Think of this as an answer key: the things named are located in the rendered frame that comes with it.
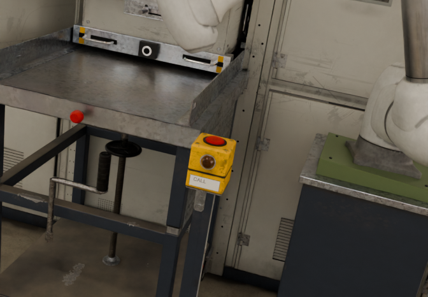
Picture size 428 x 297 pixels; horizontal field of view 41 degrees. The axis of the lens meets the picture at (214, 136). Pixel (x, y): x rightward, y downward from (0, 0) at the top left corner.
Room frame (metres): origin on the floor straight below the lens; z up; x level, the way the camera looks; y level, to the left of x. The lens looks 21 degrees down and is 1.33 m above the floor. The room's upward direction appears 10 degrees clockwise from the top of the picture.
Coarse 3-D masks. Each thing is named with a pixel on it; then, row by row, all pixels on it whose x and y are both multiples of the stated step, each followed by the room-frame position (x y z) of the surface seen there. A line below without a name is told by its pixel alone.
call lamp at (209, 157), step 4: (204, 156) 1.07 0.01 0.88; (208, 156) 1.07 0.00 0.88; (212, 156) 1.07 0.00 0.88; (200, 160) 1.08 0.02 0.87; (204, 160) 1.06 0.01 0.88; (208, 160) 1.06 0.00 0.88; (212, 160) 1.07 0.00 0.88; (204, 164) 1.06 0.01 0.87; (208, 164) 1.06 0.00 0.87; (212, 164) 1.07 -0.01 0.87; (204, 168) 1.07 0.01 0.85; (208, 168) 1.07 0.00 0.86; (212, 168) 1.07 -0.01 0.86
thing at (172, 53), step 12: (96, 36) 1.88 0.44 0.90; (108, 36) 1.87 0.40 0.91; (120, 36) 1.86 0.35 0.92; (132, 36) 1.86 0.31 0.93; (108, 48) 1.87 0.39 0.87; (120, 48) 1.86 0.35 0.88; (132, 48) 1.86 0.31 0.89; (168, 48) 1.84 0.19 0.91; (180, 48) 1.83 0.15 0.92; (168, 60) 1.84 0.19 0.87; (180, 60) 1.83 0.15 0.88; (204, 60) 1.82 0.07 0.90; (228, 60) 1.80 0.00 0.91; (216, 72) 1.81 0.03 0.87
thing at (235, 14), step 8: (232, 8) 1.83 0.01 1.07; (240, 8) 1.97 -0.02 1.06; (232, 16) 1.85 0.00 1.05; (240, 16) 2.00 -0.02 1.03; (232, 24) 1.88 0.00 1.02; (240, 24) 2.03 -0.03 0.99; (232, 32) 1.90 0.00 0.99; (240, 32) 2.06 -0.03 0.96; (232, 40) 1.93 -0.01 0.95; (240, 40) 2.09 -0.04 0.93; (224, 48) 1.82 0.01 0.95; (232, 48) 1.96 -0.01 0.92
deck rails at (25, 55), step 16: (64, 32) 1.84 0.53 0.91; (16, 48) 1.56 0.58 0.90; (32, 48) 1.65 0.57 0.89; (48, 48) 1.74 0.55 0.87; (64, 48) 1.85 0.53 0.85; (80, 48) 1.90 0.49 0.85; (0, 64) 1.48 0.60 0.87; (16, 64) 1.56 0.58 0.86; (32, 64) 1.61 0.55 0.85; (240, 64) 1.96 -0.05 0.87; (0, 80) 1.43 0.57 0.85; (224, 80) 1.70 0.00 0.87; (208, 96) 1.50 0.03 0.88; (192, 112) 1.34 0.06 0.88
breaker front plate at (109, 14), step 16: (96, 0) 1.89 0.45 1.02; (112, 0) 1.88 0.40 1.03; (96, 16) 1.89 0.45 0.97; (112, 16) 1.88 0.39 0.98; (128, 16) 1.87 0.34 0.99; (144, 16) 1.86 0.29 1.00; (160, 16) 1.86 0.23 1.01; (224, 16) 1.82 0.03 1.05; (128, 32) 1.87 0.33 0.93; (144, 32) 1.86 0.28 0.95; (160, 32) 1.85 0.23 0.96; (224, 32) 1.82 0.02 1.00
